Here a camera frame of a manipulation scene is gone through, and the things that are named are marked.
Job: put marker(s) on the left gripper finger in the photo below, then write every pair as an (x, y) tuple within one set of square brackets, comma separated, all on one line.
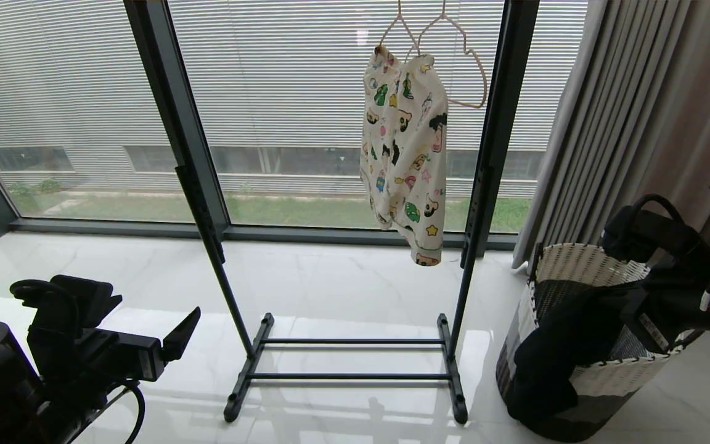
[(182, 333)]

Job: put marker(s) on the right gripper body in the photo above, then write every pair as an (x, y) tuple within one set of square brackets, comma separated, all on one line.
[(669, 314)]

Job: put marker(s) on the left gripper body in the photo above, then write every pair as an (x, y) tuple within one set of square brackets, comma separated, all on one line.
[(127, 357)]

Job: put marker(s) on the black garment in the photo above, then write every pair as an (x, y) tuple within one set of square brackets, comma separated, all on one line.
[(564, 357)]

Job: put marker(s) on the cream printed garment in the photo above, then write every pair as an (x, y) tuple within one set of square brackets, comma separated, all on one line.
[(404, 154)]

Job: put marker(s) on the pink clothes hanger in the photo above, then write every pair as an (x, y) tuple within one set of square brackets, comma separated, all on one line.
[(399, 21), (481, 68)]

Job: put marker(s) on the white laundry basket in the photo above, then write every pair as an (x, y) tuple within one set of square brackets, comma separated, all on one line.
[(577, 262)]

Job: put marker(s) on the black clothes rack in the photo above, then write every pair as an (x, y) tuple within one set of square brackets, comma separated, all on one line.
[(349, 340)]

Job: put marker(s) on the beige curtain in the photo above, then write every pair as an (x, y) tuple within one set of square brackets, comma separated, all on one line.
[(638, 92)]

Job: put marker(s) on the window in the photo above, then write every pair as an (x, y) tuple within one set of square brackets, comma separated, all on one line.
[(164, 92)]

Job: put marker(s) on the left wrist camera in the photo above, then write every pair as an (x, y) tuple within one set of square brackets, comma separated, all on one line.
[(71, 302)]

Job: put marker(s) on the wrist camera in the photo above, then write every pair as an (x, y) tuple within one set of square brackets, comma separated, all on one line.
[(657, 234), (71, 302)]

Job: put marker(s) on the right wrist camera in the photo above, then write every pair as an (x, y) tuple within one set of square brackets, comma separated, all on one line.
[(657, 234)]

